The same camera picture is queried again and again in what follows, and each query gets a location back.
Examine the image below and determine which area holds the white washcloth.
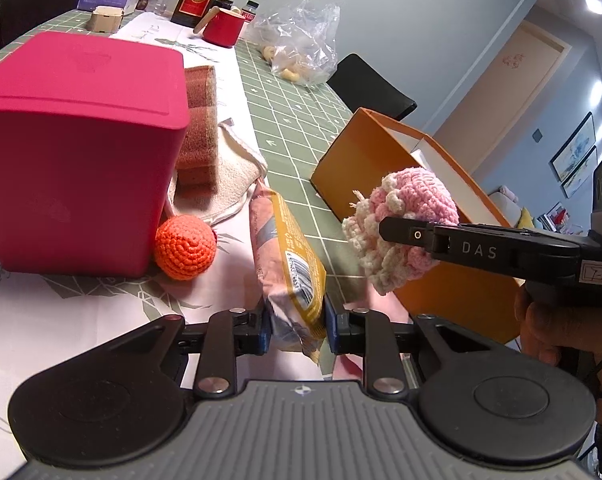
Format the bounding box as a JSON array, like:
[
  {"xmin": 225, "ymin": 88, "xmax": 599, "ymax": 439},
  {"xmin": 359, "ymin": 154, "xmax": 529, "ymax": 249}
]
[{"xmin": 168, "ymin": 119, "xmax": 268, "ymax": 225}]

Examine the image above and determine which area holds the framed wall picture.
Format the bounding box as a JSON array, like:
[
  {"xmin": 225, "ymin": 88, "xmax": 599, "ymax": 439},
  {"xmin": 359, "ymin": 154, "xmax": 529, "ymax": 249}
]
[
  {"xmin": 562, "ymin": 146, "xmax": 599, "ymax": 199},
  {"xmin": 551, "ymin": 112, "xmax": 596, "ymax": 181}
]

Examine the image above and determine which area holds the grey sofa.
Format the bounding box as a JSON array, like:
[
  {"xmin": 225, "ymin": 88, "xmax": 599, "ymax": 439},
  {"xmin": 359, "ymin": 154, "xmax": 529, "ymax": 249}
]
[{"xmin": 488, "ymin": 192, "xmax": 524, "ymax": 226}]

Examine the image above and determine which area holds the small beige box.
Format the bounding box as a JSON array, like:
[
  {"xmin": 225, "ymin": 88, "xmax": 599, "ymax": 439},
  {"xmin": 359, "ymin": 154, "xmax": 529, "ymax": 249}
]
[{"xmin": 90, "ymin": 6, "xmax": 122, "ymax": 35}]

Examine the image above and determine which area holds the magenta cube storage box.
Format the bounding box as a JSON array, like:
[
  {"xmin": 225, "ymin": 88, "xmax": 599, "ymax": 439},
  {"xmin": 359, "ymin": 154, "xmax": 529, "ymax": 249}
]
[{"xmin": 0, "ymin": 31, "xmax": 190, "ymax": 278}]

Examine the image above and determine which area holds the orange crochet ball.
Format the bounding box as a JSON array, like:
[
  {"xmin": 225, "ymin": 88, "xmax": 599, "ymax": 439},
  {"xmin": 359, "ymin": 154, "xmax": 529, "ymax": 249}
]
[{"xmin": 154, "ymin": 215, "xmax": 218, "ymax": 281}]

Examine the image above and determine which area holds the yellow pink snack packet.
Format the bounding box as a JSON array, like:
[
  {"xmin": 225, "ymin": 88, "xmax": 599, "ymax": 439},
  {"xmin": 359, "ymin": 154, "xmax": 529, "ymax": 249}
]
[{"xmin": 249, "ymin": 187, "xmax": 328, "ymax": 363}]

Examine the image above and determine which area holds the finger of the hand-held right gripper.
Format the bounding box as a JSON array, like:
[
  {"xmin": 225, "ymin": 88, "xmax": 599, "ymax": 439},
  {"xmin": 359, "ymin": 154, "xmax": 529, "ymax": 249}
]
[{"xmin": 379, "ymin": 216, "xmax": 582, "ymax": 278}]

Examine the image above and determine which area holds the pink white crochet hat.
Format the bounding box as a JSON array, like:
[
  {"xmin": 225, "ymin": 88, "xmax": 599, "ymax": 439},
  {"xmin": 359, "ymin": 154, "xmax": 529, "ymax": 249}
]
[{"xmin": 342, "ymin": 166, "xmax": 460, "ymax": 296}]

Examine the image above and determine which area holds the white printed table runner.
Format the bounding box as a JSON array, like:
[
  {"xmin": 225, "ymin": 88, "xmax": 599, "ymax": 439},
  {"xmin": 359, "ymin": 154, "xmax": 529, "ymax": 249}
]
[{"xmin": 0, "ymin": 10, "xmax": 412, "ymax": 381}]

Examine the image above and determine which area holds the beige door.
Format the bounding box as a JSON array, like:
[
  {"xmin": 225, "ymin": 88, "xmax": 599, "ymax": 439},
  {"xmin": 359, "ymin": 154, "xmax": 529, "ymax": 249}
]
[{"xmin": 433, "ymin": 22, "xmax": 566, "ymax": 171}]

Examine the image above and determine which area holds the clear plastic bag of snacks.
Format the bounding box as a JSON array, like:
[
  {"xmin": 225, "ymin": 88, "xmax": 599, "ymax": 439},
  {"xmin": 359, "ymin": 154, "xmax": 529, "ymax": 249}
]
[{"xmin": 244, "ymin": 0, "xmax": 340, "ymax": 86}]

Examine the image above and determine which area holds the orange cardboard box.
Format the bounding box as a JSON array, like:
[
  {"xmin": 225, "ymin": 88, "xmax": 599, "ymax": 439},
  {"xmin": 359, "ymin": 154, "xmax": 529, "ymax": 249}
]
[{"xmin": 310, "ymin": 107, "xmax": 532, "ymax": 345}]

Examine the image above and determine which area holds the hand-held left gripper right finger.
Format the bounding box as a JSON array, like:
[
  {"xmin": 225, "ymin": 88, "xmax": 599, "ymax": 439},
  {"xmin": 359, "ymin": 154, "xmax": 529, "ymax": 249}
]
[{"xmin": 325, "ymin": 299, "xmax": 486, "ymax": 395}]

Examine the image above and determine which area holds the red mug wooden handle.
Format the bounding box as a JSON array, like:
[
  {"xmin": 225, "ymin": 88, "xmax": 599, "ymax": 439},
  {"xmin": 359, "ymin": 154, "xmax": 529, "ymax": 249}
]
[{"xmin": 193, "ymin": 7, "xmax": 246, "ymax": 49}]

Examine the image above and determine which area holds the person's right hand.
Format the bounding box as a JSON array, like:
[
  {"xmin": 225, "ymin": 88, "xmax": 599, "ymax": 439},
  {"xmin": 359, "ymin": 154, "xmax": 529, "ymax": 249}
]
[{"xmin": 513, "ymin": 280, "xmax": 602, "ymax": 371}]

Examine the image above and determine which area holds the black chair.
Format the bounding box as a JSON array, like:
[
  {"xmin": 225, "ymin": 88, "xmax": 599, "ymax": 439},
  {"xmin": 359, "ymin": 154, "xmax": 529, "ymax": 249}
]
[
  {"xmin": 326, "ymin": 53, "xmax": 418, "ymax": 122},
  {"xmin": 0, "ymin": 0, "xmax": 84, "ymax": 53}
]

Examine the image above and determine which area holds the brown striped folded towel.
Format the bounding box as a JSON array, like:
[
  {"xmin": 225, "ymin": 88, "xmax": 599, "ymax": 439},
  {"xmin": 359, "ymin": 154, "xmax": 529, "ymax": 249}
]
[{"xmin": 176, "ymin": 66, "xmax": 219, "ymax": 198}]

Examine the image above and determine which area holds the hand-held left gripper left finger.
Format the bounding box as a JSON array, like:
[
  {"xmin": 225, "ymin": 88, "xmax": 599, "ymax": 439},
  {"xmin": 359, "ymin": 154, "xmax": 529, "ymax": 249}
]
[{"xmin": 106, "ymin": 307, "xmax": 272, "ymax": 396}]

